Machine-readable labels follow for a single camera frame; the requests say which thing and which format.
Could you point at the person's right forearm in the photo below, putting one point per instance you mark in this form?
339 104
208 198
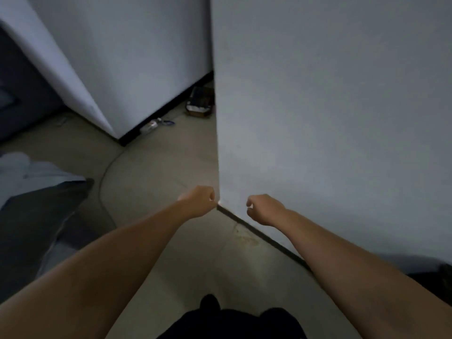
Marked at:
360 278

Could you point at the grey and dark bedding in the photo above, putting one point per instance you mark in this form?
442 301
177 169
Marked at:
39 211

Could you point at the person's left hand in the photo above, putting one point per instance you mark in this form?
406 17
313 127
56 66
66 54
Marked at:
197 204

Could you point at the person's left fingers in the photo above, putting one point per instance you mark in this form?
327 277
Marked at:
211 196

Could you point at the person's right hand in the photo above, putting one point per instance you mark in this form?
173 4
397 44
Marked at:
265 209

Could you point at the person's black clothing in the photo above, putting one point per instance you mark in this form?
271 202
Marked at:
233 320

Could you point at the cardboard box with dark contents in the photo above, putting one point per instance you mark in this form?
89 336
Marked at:
200 101

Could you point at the person's left forearm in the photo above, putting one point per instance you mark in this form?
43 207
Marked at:
88 278

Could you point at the person's right fingers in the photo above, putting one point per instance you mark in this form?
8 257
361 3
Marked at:
251 207

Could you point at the dark door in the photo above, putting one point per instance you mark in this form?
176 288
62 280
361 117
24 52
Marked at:
21 91

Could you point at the clear plastic wrapper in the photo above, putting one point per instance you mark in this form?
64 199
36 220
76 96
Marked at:
152 125

